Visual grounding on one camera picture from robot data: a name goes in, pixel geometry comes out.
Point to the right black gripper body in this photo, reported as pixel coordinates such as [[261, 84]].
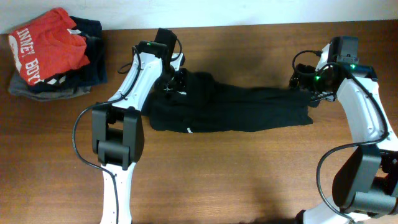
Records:
[[313, 82]]

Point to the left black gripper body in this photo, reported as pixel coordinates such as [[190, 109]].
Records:
[[173, 79]]

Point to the black t-shirt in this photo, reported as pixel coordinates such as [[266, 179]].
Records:
[[194, 102]]

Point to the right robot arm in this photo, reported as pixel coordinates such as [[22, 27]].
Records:
[[365, 187]]

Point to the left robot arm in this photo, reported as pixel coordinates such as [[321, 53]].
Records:
[[118, 133]]

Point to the navy folded garment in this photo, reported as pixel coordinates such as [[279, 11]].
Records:
[[92, 74]]

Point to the red folded printed t-shirt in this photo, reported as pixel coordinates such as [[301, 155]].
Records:
[[47, 46]]

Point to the grey folded garment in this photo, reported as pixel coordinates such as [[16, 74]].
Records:
[[18, 87]]

